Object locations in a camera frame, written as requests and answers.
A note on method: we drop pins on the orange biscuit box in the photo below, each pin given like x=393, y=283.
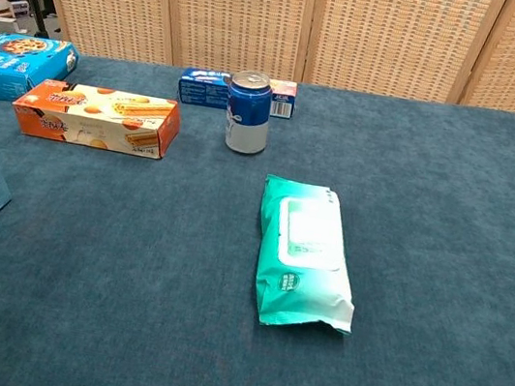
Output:
x=97, y=119

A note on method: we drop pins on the blue chocolate chip cookie box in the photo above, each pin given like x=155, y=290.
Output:
x=8, y=63

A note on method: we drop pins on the blue pink sandwich cookie box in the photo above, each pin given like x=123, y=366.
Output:
x=203, y=89

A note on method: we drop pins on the blue white drink can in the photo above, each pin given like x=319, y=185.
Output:
x=248, y=113

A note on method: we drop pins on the teal wet wipes pack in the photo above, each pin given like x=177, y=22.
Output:
x=306, y=254

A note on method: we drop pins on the blue carpet table cloth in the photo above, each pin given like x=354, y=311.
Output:
x=420, y=277

